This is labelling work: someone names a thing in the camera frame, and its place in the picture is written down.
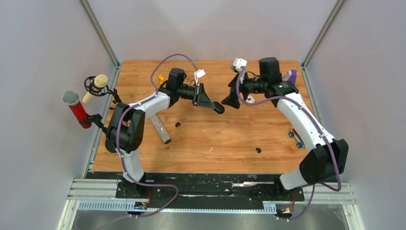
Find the colourful toy car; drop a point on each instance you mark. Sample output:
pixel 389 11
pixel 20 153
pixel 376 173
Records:
pixel 294 134

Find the red microphone grey head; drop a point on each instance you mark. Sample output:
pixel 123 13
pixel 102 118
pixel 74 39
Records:
pixel 71 98

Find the black mounting rail base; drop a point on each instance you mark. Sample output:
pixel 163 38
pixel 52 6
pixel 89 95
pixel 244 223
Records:
pixel 203 190

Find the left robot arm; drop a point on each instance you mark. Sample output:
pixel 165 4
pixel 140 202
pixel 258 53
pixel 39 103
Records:
pixel 125 131

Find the silver glitter microphone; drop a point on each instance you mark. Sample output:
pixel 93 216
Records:
pixel 162 132

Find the white earbud charging case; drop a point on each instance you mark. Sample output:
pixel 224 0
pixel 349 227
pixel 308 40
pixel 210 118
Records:
pixel 250 99

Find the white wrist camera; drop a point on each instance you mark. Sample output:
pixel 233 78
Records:
pixel 198 74
pixel 238 64

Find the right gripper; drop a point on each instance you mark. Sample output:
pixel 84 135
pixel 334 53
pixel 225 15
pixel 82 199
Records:
pixel 232 99

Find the purple stand with phone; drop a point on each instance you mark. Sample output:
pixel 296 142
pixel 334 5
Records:
pixel 290 76

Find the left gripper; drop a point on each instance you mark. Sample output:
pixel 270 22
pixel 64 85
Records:
pixel 201 99

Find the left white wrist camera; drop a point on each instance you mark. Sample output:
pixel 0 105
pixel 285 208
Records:
pixel 198 74

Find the yellow green toy block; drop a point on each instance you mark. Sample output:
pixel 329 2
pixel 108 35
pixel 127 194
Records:
pixel 161 80

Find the beige microphone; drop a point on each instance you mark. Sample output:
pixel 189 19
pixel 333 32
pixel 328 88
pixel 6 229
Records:
pixel 94 86

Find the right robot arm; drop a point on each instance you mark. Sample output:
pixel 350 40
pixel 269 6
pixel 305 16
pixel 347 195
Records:
pixel 326 155

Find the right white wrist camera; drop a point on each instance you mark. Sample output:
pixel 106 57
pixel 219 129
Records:
pixel 238 64

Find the black round stand base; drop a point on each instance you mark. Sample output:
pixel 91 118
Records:
pixel 110 146

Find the black earbud charging case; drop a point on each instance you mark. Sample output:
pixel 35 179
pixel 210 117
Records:
pixel 218 108

